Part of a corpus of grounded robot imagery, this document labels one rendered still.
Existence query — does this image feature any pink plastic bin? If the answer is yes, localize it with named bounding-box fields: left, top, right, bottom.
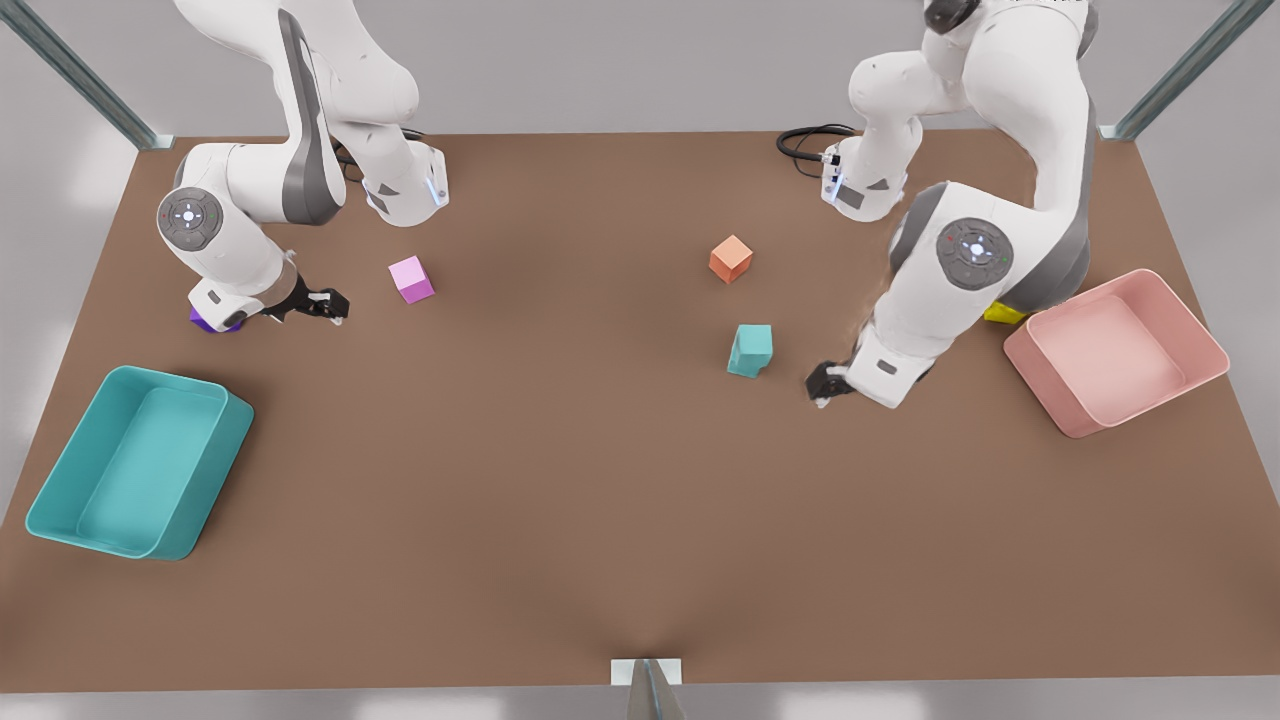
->
left=1003, top=268, right=1231, bottom=439

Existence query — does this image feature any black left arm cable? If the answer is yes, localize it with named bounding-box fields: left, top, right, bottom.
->
left=776, top=124, right=859, bottom=182

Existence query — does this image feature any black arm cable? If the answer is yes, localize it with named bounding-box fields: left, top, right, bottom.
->
left=333, top=128, right=428, bottom=187
left=776, top=124, right=859, bottom=182

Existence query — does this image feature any orange cube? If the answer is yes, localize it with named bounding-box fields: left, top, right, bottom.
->
left=709, top=235, right=754, bottom=285

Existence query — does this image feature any teal plastic bin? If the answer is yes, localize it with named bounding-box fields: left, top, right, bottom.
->
left=25, top=365, right=255, bottom=562

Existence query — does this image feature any silver frame post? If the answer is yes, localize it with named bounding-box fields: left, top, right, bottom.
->
left=0, top=0, right=174, bottom=152
left=611, top=658, right=684, bottom=720
left=1099, top=0, right=1278, bottom=142

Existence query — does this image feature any pink cube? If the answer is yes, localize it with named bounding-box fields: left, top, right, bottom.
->
left=388, top=256, right=437, bottom=305

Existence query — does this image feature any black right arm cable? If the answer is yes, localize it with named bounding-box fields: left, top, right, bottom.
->
left=333, top=128, right=428, bottom=187

